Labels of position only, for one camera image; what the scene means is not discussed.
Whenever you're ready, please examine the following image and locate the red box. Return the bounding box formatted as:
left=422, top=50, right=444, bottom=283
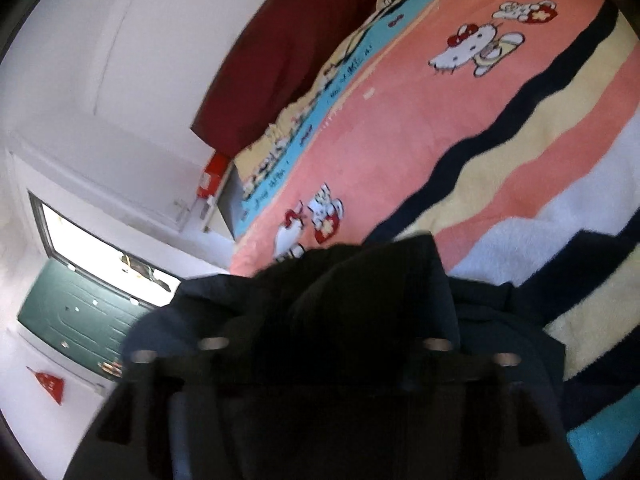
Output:
left=197, top=152, right=231, bottom=199

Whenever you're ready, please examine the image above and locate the black hooded puffer jacket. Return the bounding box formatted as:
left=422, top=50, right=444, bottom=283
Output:
left=122, top=232, right=567, bottom=480

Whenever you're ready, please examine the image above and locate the red diamond paper sign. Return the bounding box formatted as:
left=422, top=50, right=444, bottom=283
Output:
left=27, top=366, right=66, bottom=405

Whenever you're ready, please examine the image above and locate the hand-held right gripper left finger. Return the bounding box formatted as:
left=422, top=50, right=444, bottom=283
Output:
left=64, top=335, right=236, bottom=480

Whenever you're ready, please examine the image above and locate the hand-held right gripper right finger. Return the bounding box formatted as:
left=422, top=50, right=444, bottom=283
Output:
left=415, top=335, right=587, bottom=480

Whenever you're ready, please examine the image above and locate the cartoon cat printed blanket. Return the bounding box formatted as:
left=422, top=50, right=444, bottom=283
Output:
left=230, top=0, right=640, bottom=480

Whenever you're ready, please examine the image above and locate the dark red headboard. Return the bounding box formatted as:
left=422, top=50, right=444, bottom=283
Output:
left=191, top=0, right=397, bottom=162

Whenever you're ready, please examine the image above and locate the green door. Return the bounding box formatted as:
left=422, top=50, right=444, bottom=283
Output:
left=17, top=258, right=157, bottom=380

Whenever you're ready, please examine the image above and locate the white bedside shelf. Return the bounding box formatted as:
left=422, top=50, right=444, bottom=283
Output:
left=202, top=160, right=247, bottom=242

